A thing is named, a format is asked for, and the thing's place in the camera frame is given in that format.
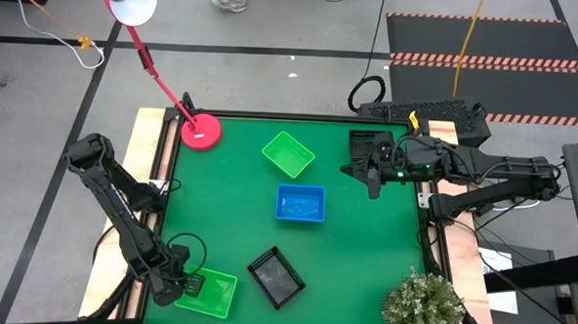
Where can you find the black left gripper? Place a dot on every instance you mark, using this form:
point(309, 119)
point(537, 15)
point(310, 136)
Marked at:
point(168, 286)

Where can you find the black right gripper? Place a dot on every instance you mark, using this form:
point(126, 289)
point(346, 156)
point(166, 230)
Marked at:
point(391, 169)

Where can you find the green plastic slotted basket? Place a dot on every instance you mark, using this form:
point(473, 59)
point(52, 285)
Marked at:
point(288, 154)
point(217, 295)

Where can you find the black plastic slotted basket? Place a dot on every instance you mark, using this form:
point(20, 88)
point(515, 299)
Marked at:
point(350, 147)
point(276, 278)
point(363, 145)

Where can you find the blue plastic slotted basket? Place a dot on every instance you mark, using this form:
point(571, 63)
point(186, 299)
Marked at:
point(300, 204)
point(299, 220)

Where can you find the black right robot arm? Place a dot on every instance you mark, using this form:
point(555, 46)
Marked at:
point(503, 174)

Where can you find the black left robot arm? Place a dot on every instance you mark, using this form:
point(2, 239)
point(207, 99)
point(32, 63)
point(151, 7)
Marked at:
point(121, 208)

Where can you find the yellow tag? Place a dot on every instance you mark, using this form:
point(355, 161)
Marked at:
point(414, 121)

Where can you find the wooden side board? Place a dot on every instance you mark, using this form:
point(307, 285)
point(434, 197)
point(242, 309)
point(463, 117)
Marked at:
point(458, 247)
point(143, 136)

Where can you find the potted plant in striped pot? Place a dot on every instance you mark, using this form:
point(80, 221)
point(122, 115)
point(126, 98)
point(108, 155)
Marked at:
point(424, 307)

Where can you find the red desk lamp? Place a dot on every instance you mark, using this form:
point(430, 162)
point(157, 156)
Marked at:
point(201, 132)

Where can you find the white paper sheet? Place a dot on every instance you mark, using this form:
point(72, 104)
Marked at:
point(495, 261)

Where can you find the black hazard-striped floor mat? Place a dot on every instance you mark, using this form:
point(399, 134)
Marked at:
point(480, 38)
point(507, 91)

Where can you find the dark grey crossbar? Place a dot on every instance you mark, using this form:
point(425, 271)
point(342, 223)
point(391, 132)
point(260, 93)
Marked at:
point(543, 273)

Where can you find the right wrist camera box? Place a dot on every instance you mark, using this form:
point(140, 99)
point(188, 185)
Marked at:
point(387, 149)

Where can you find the white metal bracket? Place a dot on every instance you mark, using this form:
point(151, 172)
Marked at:
point(424, 200)

